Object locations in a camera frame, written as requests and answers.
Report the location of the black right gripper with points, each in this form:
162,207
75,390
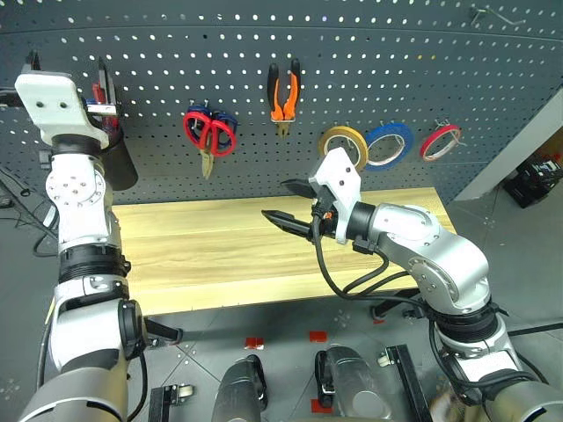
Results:
330,206

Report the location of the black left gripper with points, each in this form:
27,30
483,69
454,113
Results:
101,109

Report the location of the orange black pliers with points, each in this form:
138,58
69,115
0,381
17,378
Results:
288,105

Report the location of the blue tape roll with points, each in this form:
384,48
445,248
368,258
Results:
391,128

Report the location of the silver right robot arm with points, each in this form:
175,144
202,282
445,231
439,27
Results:
440,250

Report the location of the grey metal pegboard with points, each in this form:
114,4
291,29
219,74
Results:
308,66

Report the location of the yellow tape roll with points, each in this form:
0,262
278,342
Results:
341,130

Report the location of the black plastic cup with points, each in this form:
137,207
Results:
121,167

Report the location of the red floor tape mark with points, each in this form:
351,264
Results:
318,336
254,344

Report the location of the black table leg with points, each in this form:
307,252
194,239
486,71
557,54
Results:
163,330
391,303

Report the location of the thin red tape roll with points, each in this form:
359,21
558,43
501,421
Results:
426,147

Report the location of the dark grey rounded shell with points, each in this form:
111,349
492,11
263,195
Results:
356,387
239,391

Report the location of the black crate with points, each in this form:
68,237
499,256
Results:
528,189

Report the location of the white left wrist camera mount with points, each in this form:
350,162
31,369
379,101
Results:
53,105

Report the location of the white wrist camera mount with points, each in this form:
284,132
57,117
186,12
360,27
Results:
338,176
53,105

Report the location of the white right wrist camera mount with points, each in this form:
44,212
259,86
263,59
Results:
338,176

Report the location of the black frame with caster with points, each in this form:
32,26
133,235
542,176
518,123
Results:
160,404
409,378

